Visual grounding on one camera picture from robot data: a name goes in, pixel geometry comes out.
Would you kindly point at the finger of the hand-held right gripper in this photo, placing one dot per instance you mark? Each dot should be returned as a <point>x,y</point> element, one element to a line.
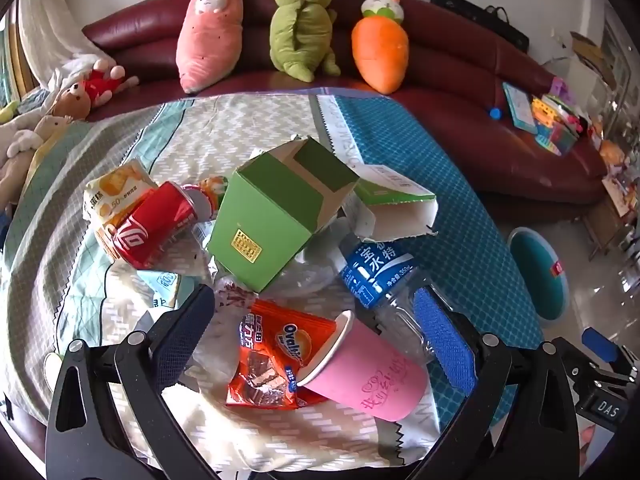
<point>570,357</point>
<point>602,345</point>

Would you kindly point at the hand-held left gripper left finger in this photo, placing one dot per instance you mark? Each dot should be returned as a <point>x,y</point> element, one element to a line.
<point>185,327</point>

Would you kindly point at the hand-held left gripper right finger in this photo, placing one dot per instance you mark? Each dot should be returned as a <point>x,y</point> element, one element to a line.
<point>442,335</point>

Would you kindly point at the pink paper cup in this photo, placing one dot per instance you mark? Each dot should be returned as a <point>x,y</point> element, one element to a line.
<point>370,385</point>

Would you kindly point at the teal round bin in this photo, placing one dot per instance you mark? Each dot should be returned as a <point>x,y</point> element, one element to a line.
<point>537,272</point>

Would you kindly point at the red soda can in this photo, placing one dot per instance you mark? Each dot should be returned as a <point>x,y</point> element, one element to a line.
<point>150,225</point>

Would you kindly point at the person's right hand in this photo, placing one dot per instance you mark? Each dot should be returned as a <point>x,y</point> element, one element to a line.
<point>595,442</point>

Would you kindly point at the light blue tissue pack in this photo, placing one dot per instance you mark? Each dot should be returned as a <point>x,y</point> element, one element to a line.
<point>162,285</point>

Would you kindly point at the orange red snack wrapper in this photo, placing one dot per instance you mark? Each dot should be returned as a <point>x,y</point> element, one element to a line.
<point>270,355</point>

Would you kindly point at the blue label water bottle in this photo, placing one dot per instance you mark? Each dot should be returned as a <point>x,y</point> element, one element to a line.
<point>375,270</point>

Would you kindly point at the white green torn carton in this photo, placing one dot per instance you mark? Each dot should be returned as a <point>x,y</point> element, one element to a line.
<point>395,210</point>

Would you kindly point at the green cardboard box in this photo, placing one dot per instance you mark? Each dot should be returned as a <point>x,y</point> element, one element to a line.
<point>260,210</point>

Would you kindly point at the orange snack bag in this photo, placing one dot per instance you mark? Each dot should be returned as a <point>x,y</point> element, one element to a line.
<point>117,187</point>

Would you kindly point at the patterned tablecloth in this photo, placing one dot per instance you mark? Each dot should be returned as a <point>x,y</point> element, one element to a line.
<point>150,125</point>

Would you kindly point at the small blue ball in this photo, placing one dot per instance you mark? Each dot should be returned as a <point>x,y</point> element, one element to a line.
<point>495,113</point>

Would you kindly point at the pile of colourful toys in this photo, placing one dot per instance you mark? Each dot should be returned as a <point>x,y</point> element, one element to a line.
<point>557,120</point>

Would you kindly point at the teal book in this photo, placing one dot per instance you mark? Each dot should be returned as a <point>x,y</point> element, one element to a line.
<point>520,107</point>

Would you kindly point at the beige rabbit plush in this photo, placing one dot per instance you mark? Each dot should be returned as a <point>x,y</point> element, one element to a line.
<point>37,132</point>

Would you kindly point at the brown teddy bear red shirt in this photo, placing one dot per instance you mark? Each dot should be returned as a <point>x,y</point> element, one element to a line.
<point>95,87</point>

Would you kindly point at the dark red leather sofa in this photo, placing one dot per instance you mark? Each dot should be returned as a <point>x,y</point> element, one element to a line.
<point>450,75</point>

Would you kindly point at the orange carrot rabbit plush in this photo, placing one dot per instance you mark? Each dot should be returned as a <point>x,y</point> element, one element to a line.
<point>380,50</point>

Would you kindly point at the pink rabbit plush pillow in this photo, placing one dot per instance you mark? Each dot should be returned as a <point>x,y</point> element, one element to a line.
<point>210,35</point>

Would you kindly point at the cardboard boxes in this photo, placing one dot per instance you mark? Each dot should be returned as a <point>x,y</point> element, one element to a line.
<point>580,50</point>

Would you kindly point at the black bag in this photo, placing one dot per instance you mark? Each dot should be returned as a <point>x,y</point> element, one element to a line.
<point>480,17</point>

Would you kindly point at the green dinosaur plush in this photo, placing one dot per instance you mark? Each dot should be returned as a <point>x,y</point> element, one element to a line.
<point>300,25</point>

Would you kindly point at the white blanket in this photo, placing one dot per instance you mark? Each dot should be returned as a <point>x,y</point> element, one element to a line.
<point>55,25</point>

